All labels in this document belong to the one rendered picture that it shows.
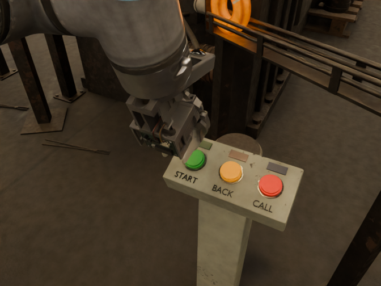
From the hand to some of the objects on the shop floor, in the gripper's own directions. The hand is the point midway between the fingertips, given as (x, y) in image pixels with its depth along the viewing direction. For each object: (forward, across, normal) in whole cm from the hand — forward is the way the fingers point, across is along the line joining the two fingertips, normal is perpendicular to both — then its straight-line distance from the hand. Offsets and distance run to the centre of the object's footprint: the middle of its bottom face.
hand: (190, 143), depth 58 cm
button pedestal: (+63, +7, -21) cm, 67 cm away
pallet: (+156, -41, +233) cm, 283 cm away
